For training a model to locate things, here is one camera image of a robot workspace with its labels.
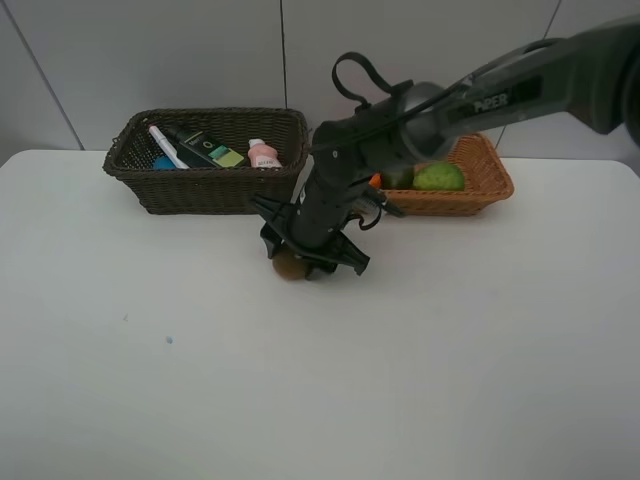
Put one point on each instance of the black rectangular bottle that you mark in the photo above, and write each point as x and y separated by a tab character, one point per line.
198	149

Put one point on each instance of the dark brown wicker basket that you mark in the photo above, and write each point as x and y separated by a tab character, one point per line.
210	191

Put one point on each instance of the blue eraser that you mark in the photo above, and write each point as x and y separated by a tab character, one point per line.
163	163

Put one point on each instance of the orange tangerine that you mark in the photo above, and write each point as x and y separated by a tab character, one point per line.
376	181

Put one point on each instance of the light green mango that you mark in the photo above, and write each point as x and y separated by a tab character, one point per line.
439	176

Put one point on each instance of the white marker pink cap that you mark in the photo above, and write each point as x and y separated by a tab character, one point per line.
166	146

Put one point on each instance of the pink bottle white cap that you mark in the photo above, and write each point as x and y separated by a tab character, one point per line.
263	156

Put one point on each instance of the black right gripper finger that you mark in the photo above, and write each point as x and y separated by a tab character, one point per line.
272	240
317	269

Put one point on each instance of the dark green avocado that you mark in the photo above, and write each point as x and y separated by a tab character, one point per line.
398	178

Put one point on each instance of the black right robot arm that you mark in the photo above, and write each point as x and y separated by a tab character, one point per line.
593	76

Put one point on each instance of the brown kiwi fruit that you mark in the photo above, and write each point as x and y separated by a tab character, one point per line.
289	266

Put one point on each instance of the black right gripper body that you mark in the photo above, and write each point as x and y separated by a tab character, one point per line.
306	240

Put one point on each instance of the tan wicker basket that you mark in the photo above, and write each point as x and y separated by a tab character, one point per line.
486	182

